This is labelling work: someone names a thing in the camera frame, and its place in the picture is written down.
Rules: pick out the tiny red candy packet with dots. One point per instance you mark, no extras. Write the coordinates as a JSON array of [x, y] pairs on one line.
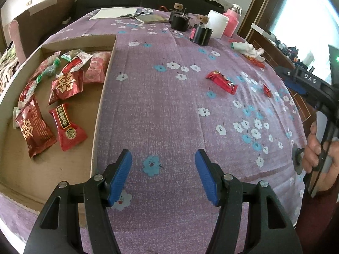
[[267, 91]]

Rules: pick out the black cylinder container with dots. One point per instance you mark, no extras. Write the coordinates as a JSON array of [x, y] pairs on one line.
[[200, 33], [179, 19]]

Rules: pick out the large red gold snack bag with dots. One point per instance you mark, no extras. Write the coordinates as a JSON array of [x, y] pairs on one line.
[[66, 86]]

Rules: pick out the white paper sheet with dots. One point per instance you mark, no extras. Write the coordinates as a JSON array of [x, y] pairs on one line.
[[113, 12]]

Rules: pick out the dark red snack bag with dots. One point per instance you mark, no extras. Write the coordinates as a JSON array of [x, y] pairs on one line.
[[35, 131]]

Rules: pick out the white red snack packet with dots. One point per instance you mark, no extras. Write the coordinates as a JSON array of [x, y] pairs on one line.
[[77, 62], [27, 93]]

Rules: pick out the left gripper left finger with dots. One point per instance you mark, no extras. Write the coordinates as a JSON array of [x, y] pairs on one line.
[[57, 228]]

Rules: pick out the white crumpled cloth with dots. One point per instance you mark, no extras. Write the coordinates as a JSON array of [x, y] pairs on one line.
[[249, 50]]

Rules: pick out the person right hand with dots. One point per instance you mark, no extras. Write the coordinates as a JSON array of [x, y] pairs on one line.
[[310, 159]]

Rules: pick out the green candy in box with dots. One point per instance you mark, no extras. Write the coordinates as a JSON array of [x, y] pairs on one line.
[[49, 70]]

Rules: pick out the black cylinder container front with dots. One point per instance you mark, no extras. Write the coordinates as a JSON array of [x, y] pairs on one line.
[[200, 33]]

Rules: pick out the green white snack packet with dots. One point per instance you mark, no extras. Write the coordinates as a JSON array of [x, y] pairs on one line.
[[68, 56]]

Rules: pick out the pink cartoon snack packet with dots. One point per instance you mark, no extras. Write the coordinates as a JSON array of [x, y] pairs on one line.
[[97, 69]]

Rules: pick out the small red candy packet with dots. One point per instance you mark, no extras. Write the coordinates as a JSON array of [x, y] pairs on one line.
[[220, 80]]

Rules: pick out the red rectangular snack packet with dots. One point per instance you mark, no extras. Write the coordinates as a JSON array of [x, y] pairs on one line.
[[69, 133]]

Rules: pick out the pink sleeved bottle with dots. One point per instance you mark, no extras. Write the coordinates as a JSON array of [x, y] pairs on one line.
[[233, 13]]

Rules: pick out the brown armchair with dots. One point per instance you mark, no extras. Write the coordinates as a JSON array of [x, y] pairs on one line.
[[32, 27]]

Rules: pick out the black sofa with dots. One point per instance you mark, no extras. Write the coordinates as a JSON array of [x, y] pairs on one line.
[[203, 7]]

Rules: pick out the white plastic jar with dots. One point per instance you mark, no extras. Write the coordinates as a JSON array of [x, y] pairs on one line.
[[217, 22]]

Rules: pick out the wooden window cabinet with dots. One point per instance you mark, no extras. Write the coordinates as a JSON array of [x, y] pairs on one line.
[[310, 26]]

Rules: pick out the black cylinder container back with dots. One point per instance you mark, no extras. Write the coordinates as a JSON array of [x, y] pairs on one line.
[[179, 19]]

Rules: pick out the red packet under cloth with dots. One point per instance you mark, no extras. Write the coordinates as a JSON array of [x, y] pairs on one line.
[[255, 62]]

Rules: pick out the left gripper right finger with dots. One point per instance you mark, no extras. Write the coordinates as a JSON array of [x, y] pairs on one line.
[[269, 228]]

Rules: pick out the black pen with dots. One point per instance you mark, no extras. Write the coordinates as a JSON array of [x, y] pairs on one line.
[[136, 14]]

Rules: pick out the purple floral tablecloth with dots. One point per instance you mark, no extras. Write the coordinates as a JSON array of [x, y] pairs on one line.
[[156, 102]]

